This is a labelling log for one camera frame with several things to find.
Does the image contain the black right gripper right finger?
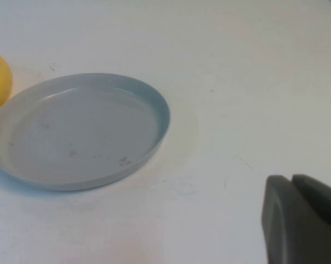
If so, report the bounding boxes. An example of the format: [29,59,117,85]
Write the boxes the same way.
[291,173,331,234]

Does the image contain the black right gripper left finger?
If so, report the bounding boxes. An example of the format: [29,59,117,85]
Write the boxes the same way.
[261,174,331,264]

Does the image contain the blue-grey round plate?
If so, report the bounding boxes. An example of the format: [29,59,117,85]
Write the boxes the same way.
[0,72,172,192]

